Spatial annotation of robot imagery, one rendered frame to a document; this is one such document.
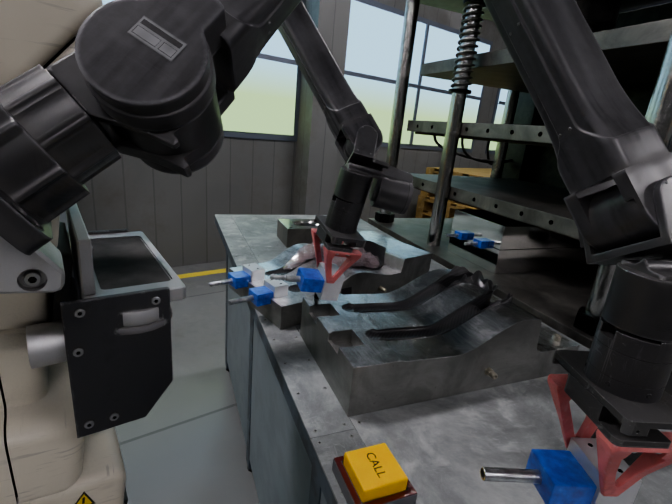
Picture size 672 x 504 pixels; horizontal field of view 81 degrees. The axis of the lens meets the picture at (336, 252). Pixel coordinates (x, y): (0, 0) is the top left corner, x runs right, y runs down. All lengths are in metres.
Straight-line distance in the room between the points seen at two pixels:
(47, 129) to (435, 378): 0.62
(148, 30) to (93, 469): 0.50
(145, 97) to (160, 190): 3.09
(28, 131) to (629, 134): 0.43
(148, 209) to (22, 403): 2.85
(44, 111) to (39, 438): 0.37
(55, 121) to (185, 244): 3.22
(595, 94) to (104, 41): 0.37
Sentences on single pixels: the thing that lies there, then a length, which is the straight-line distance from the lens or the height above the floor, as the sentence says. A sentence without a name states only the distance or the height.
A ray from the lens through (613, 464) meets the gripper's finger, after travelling 0.43.
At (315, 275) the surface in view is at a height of 0.97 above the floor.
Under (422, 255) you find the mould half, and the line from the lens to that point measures 1.14.
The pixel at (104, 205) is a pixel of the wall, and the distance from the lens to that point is 3.32.
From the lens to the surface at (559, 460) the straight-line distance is 0.48.
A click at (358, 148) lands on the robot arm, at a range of 0.67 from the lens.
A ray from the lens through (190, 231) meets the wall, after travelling 3.49.
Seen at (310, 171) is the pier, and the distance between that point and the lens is 3.58.
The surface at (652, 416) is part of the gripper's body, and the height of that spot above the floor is 1.04.
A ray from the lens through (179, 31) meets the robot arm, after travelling 0.30.
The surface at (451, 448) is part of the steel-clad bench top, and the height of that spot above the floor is 0.80.
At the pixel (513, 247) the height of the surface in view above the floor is 0.88.
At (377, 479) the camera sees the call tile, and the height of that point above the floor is 0.84.
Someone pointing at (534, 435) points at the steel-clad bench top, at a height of 0.80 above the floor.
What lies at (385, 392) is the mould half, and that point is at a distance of 0.68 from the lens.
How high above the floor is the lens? 1.23
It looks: 18 degrees down
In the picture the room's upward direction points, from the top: 6 degrees clockwise
